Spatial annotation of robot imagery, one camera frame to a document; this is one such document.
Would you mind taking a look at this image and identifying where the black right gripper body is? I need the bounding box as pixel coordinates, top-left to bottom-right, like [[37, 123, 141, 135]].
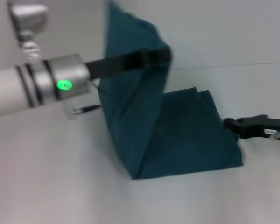
[[238, 114, 280, 141]]

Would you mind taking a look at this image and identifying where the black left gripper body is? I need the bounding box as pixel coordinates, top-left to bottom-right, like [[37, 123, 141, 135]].
[[84, 55, 126, 79]]

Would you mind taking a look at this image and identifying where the blue-green t-shirt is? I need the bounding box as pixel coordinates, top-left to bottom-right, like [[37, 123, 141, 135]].
[[98, 0, 243, 180]]

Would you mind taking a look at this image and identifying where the thin black cable with plug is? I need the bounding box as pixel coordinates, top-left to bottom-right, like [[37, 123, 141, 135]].
[[64, 84, 102, 120]]

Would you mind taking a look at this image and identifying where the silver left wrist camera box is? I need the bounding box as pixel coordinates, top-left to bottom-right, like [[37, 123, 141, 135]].
[[8, 0, 49, 38]]

